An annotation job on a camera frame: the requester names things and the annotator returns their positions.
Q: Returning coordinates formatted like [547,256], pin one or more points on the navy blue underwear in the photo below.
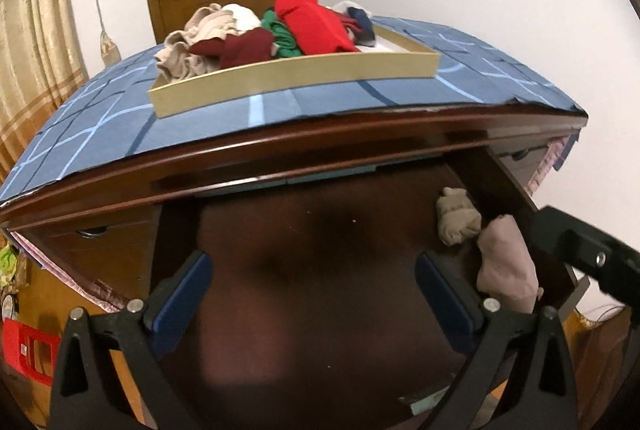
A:
[365,28]

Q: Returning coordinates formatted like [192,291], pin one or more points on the dark wooden desk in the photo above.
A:
[300,140]

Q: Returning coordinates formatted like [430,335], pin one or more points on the curtain tieback tassel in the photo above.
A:
[107,48]

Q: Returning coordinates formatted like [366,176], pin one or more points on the maroon underwear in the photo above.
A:
[245,48]

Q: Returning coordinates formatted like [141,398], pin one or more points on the green underwear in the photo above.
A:
[282,38]

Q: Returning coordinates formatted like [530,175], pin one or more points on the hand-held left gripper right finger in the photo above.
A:
[447,305]

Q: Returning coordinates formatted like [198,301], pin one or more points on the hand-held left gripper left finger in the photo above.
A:
[182,305]

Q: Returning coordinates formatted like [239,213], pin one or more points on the shallow wooden tray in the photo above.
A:
[300,75]

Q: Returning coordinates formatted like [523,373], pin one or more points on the grey beige underwear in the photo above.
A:
[457,220]

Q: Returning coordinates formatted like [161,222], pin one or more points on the blue checked tablecloth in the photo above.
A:
[100,120]

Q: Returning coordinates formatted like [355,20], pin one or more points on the bright red underwear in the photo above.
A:
[315,25]

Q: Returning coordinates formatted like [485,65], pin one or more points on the pale pink underwear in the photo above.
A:
[505,265]

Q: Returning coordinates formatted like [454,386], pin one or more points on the light grey underwear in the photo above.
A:
[347,5]

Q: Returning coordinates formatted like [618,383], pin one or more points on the small side desk drawer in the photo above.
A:
[510,163]
[115,250]

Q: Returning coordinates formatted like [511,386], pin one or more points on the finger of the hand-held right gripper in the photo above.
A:
[585,250]

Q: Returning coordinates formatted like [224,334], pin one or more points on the red plastic crate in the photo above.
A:
[20,340]

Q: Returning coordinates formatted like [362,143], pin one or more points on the green yellow object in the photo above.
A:
[10,260]

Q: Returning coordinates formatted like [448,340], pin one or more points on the small round clock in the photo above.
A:
[7,307]

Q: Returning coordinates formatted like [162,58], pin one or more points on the beige patterned curtain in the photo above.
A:
[35,60]

